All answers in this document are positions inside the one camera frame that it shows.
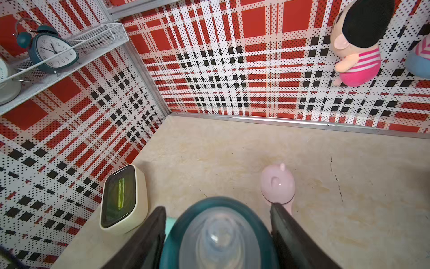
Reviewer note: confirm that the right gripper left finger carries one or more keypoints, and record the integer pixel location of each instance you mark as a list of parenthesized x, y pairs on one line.
[(144, 248)]

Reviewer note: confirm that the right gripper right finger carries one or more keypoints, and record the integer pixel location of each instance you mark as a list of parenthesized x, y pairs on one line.
[(295, 248)]

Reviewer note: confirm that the pink pig cap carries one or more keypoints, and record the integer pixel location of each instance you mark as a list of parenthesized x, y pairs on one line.
[(277, 184)]

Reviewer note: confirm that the white green sterilizer box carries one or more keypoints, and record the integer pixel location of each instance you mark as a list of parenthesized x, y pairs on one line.
[(124, 203)]

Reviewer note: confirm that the large white alarm clock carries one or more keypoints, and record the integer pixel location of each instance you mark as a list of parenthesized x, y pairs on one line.
[(10, 88)]

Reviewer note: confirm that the doll with blue pants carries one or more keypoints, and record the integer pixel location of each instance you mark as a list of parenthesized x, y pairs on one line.
[(418, 61)]

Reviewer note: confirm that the doll with pink pants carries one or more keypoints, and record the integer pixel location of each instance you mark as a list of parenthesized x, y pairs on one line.
[(356, 33)]

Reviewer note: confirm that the teal alarm clock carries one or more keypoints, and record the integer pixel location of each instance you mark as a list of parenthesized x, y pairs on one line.
[(47, 50)]

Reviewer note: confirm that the white wire shelf basket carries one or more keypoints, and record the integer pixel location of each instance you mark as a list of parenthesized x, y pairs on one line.
[(90, 45)]

